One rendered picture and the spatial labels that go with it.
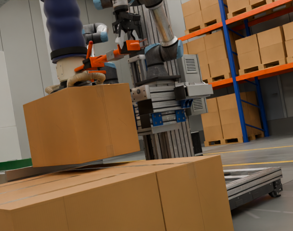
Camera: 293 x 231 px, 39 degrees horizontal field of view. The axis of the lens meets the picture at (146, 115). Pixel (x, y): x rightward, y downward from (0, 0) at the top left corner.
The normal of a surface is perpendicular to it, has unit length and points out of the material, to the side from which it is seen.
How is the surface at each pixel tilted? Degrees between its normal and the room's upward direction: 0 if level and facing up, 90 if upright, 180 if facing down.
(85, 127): 90
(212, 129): 90
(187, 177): 90
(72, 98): 90
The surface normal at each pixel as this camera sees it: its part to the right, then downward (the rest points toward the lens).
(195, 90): 0.68, -0.14
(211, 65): -0.70, 0.10
